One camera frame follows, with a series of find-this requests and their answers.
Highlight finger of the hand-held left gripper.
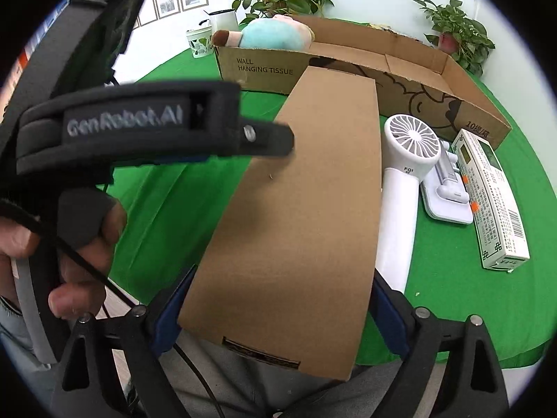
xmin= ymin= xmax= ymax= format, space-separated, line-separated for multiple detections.
xmin=241 ymin=121 xmax=295 ymax=158

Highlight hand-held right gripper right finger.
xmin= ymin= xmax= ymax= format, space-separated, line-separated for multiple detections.
xmin=371 ymin=270 xmax=510 ymax=418

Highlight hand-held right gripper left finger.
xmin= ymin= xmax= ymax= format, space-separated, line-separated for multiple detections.
xmin=52 ymin=265 xmax=197 ymax=418

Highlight large printed cardboard box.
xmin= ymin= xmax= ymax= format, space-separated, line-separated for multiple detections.
xmin=212 ymin=14 xmax=513 ymax=151

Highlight plain brown carton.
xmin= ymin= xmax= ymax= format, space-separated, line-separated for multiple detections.
xmin=178 ymin=65 xmax=384 ymax=382

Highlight white handheld fan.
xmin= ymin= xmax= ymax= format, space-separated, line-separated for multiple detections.
xmin=375 ymin=113 xmax=442 ymax=294

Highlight white folding phone stand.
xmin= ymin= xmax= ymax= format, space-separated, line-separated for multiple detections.
xmin=420 ymin=139 xmax=475 ymax=226

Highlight person's left hand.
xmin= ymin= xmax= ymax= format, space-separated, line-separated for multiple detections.
xmin=0 ymin=202 xmax=128 ymax=319

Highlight person's grey trousers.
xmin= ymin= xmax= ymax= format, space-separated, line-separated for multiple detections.
xmin=0 ymin=296 xmax=440 ymax=418

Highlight leaf patterned cup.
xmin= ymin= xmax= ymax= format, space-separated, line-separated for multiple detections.
xmin=186 ymin=26 xmax=214 ymax=59

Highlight teal and pink plush toy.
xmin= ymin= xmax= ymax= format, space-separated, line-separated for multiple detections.
xmin=213 ymin=14 xmax=315 ymax=51

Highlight white mug black rim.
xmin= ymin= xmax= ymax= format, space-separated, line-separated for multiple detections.
xmin=200 ymin=9 xmax=238 ymax=40

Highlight white and green medicine box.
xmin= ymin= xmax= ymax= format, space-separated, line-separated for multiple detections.
xmin=450 ymin=129 xmax=531 ymax=271

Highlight small potted plant pink pot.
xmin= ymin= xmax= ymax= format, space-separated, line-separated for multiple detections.
xmin=413 ymin=0 xmax=496 ymax=77

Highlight black cable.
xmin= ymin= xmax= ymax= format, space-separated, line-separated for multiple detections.
xmin=0 ymin=202 xmax=222 ymax=418

